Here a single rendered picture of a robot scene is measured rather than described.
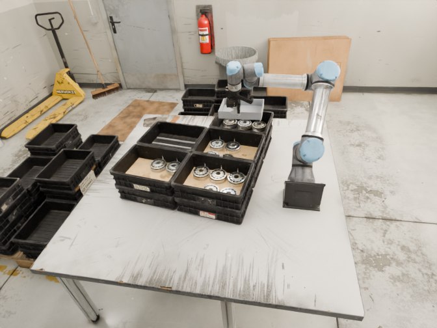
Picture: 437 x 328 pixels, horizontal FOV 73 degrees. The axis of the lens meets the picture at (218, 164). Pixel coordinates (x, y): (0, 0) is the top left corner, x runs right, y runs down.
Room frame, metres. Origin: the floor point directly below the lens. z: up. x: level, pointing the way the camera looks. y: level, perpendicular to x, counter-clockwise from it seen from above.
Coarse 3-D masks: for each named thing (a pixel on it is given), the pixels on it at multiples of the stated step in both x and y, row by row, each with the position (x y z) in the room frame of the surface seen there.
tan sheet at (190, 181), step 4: (188, 176) 1.35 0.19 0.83; (192, 176) 1.35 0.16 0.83; (188, 180) 1.32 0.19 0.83; (192, 180) 1.31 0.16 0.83; (196, 180) 1.31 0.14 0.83; (204, 180) 1.31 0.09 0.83; (208, 180) 1.30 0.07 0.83; (184, 184) 1.29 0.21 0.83; (188, 184) 1.28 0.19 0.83; (192, 184) 1.28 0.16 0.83; (196, 184) 1.28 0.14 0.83; (200, 184) 1.27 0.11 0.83; (204, 184) 1.27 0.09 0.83; (216, 184) 1.26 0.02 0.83; (220, 184) 1.26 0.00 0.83; (224, 184) 1.26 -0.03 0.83; (228, 184) 1.25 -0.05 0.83; (220, 188) 1.23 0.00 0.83; (236, 188) 1.22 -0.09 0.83; (240, 188) 1.21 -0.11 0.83
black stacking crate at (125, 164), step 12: (132, 156) 1.54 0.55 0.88; (144, 156) 1.58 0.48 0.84; (156, 156) 1.55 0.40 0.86; (168, 156) 1.51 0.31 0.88; (180, 156) 1.48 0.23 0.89; (120, 168) 1.42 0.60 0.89; (120, 180) 1.32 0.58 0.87; (132, 180) 1.30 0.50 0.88; (156, 192) 1.24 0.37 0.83; (168, 192) 1.21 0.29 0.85
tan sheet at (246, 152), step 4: (208, 144) 1.67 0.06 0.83; (208, 148) 1.63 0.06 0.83; (224, 148) 1.61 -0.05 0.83; (244, 148) 1.59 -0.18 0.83; (248, 148) 1.59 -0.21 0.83; (252, 148) 1.59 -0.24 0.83; (256, 148) 1.58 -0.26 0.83; (220, 152) 1.57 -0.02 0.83; (224, 152) 1.57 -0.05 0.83; (240, 152) 1.55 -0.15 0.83; (244, 152) 1.55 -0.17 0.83; (248, 152) 1.55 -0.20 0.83; (252, 152) 1.54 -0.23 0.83; (236, 156) 1.51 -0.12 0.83; (240, 156) 1.51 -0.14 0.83; (244, 156) 1.51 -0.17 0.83; (248, 156) 1.50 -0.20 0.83; (252, 156) 1.50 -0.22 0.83
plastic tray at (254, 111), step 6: (222, 102) 1.77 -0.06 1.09; (258, 102) 1.77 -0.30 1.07; (222, 108) 1.76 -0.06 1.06; (228, 108) 1.77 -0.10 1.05; (246, 108) 1.74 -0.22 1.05; (252, 108) 1.74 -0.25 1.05; (258, 108) 1.73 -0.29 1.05; (222, 114) 1.63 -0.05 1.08; (228, 114) 1.62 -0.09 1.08; (246, 114) 1.60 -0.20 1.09; (252, 114) 1.59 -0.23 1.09; (258, 114) 1.58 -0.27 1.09
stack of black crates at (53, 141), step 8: (48, 128) 2.55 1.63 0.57; (56, 128) 2.60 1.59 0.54; (64, 128) 2.58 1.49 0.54; (72, 128) 2.47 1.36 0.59; (40, 136) 2.43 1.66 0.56; (48, 136) 2.51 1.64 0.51; (56, 136) 2.53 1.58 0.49; (64, 136) 2.34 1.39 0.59; (72, 136) 2.45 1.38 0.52; (80, 136) 2.52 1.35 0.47; (32, 144) 2.31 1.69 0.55; (40, 144) 2.39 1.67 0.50; (48, 144) 2.39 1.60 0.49; (56, 144) 2.21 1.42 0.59; (64, 144) 2.31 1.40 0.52; (72, 144) 2.39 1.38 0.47; (80, 144) 2.49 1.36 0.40; (32, 152) 2.24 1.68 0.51; (40, 152) 2.22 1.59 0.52; (48, 152) 2.20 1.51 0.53; (56, 152) 2.19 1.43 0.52
